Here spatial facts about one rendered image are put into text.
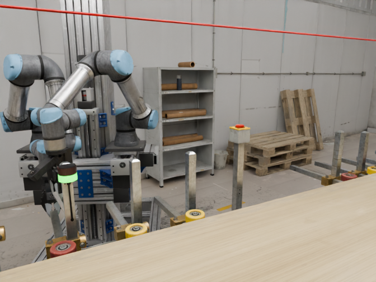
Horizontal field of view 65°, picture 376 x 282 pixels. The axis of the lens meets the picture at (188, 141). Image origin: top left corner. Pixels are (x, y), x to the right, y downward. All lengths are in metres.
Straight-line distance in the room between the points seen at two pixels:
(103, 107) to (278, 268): 1.45
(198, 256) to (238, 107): 4.29
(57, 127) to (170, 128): 3.29
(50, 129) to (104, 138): 0.91
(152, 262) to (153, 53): 3.47
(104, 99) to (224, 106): 3.19
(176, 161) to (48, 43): 2.30
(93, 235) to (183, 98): 2.72
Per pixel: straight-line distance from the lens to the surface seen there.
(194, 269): 0.95
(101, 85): 2.00
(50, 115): 1.16
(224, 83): 4.91
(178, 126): 4.42
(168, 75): 4.28
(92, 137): 1.96
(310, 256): 1.07
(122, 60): 1.45
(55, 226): 1.35
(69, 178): 1.06
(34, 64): 1.58
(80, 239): 1.22
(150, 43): 4.18
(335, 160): 1.97
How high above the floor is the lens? 1.46
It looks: 13 degrees down
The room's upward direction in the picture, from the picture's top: straight up
